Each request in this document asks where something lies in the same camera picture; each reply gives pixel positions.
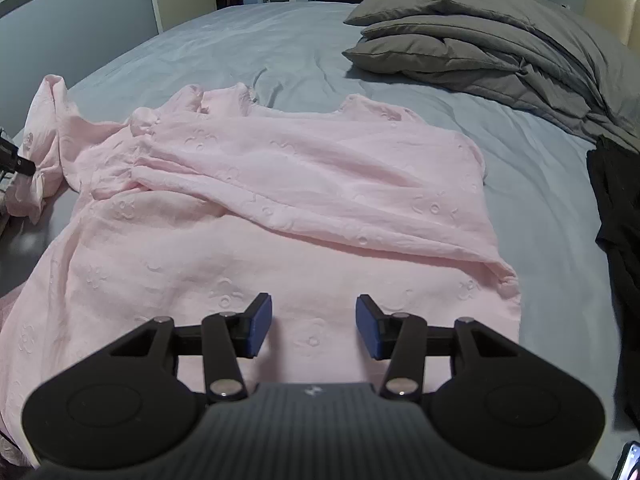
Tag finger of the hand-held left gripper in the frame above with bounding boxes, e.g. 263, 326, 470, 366
0, 127, 37, 177

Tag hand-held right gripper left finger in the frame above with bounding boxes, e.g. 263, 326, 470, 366
107, 292, 273, 402

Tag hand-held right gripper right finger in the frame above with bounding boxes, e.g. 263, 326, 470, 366
356, 294, 521, 402

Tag pink embroidered garment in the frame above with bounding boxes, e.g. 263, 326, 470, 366
0, 74, 523, 468

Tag grey bed sheet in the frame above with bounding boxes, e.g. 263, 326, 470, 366
0, 0, 631, 441

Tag black garment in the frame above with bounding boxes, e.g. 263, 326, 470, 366
586, 135, 640, 431

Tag dark smartphone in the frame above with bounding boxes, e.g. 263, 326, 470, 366
611, 441, 640, 480

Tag folded grey duvet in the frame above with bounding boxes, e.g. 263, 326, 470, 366
342, 0, 640, 153

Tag cream padded headboard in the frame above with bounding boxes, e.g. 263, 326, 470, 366
582, 0, 640, 51

